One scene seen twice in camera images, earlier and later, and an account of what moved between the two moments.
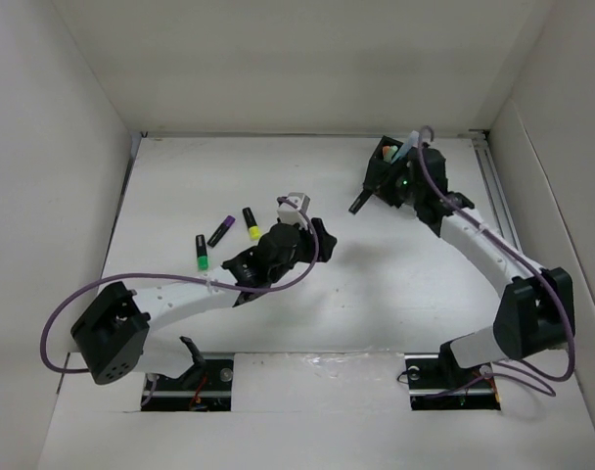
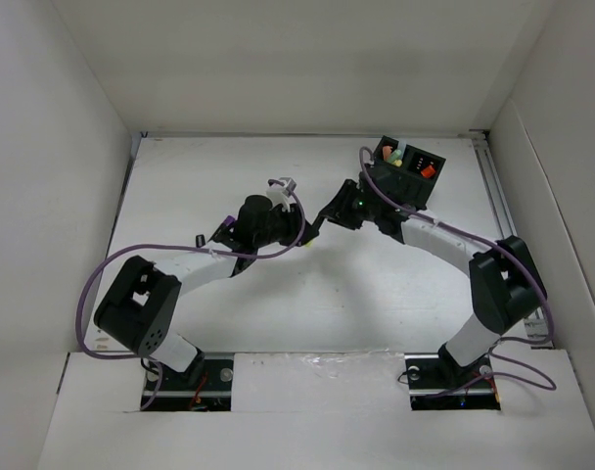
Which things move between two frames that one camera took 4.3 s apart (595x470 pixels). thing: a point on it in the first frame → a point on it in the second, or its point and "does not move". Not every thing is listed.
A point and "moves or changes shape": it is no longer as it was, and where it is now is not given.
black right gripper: (407, 167) → (338, 210)
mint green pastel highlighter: (391, 152) moves or changes shape
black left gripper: (324, 245) → (294, 221)
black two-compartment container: (388, 181) does not move
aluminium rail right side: (480, 139) does not move
